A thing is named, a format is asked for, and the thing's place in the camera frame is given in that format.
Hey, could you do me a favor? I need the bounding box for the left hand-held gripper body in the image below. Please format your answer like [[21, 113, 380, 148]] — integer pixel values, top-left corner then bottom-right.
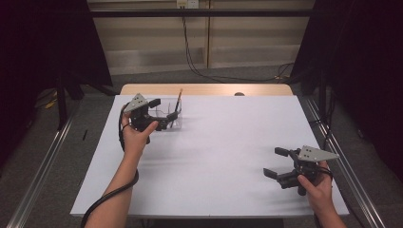
[[123, 93, 169, 133]]

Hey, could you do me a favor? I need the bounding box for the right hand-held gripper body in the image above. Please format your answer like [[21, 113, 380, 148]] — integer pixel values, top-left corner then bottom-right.
[[277, 144, 340, 197]]

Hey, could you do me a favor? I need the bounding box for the clear acrylic holder box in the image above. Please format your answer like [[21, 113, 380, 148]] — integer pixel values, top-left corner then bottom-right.
[[148, 97, 183, 130]]

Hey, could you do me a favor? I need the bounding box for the makeup brush with wooden end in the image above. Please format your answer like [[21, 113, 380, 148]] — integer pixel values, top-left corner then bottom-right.
[[170, 88, 184, 128]]

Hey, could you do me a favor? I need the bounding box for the person's left hand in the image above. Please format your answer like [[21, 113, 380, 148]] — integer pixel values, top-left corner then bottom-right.
[[120, 108, 160, 160]]

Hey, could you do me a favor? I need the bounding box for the person's right hand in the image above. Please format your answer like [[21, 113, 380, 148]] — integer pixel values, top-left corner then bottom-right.
[[297, 161, 338, 217]]

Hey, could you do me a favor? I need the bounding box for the wooden table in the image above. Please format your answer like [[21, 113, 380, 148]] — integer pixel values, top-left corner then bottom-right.
[[120, 83, 295, 97]]

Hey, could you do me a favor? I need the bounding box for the black metal stand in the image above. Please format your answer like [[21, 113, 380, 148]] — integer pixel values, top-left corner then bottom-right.
[[54, 71, 69, 131]]

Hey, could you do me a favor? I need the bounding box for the black curtain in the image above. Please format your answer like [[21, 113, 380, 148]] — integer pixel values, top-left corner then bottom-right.
[[290, 0, 403, 174], [0, 0, 114, 167]]

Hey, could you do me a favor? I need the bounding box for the aluminium floor rail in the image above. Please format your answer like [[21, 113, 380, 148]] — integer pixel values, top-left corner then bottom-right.
[[304, 96, 387, 228], [5, 104, 81, 228]]

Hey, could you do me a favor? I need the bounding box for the black power cable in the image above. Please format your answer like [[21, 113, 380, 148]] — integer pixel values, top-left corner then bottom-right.
[[181, 8, 297, 84]]

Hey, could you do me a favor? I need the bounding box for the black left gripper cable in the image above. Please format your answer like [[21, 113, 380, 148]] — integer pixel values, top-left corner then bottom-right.
[[80, 104, 141, 228]]

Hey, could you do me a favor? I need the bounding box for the white wall socket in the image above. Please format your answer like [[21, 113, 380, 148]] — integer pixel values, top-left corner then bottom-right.
[[176, 0, 201, 10]]

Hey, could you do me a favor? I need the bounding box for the black horizontal frame bar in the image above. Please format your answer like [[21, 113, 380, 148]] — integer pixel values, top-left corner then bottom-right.
[[89, 9, 316, 18]]

